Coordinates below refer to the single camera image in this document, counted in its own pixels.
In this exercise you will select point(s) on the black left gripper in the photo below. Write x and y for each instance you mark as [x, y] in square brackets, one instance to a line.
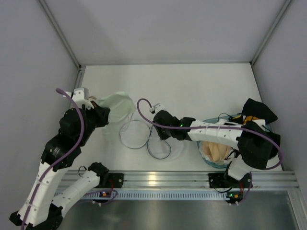
[101, 115]

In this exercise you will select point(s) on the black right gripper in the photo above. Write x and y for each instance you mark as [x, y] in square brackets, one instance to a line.
[162, 132]

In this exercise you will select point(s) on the pale green white bra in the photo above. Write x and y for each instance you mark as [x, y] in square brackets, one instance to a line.
[121, 107]

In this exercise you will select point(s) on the white mesh laundry bag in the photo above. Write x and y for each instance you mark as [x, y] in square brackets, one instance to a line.
[137, 134]

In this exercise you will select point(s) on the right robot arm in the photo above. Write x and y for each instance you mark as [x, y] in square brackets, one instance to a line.
[227, 135]

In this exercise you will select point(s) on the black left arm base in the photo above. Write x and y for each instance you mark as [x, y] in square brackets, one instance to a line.
[113, 182]

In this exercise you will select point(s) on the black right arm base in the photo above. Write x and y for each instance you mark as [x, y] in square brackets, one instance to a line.
[236, 191]

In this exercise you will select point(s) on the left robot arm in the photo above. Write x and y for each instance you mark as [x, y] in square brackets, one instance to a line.
[43, 210]

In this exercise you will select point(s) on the beige bra in basin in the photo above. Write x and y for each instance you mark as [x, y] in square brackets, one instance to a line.
[214, 152]

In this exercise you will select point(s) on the black bra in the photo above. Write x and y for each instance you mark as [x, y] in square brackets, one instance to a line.
[258, 110]

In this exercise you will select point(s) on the light blue plastic basin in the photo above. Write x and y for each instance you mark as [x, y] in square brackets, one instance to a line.
[254, 151]

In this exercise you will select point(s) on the yellow orange garment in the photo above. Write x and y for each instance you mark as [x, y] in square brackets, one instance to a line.
[249, 118]

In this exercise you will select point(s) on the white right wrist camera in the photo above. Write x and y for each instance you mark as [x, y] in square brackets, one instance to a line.
[156, 108]

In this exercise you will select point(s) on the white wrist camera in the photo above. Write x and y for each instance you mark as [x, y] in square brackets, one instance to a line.
[156, 108]
[81, 97]

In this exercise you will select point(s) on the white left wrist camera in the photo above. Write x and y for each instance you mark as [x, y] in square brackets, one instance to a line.
[81, 97]

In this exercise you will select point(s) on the perforated cable duct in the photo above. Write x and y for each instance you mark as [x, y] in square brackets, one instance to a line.
[173, 195]

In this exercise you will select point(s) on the aluminium frame rail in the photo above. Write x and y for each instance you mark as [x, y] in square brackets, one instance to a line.
[56, 27]

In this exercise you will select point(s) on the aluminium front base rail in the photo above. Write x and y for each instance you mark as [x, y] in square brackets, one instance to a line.
[200, 180]

